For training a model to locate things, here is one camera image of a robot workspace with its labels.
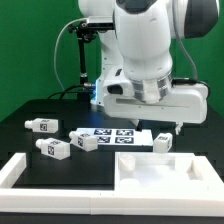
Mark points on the black camera stand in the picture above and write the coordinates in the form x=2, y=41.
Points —
x=84, y=36

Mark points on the white U-shaped obstacle fence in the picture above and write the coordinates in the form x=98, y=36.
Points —
x=99, y=202

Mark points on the white square tabletop part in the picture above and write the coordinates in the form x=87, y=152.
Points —
x=163, y=172

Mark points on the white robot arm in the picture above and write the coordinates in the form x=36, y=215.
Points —
x=136, y=81

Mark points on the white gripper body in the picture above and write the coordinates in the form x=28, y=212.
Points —
x=184, y=103

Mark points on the white sheet with tags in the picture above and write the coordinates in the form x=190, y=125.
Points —
x=107, y=136

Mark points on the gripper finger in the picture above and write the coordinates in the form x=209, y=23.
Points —
x=178, y=127
x=139, y=126

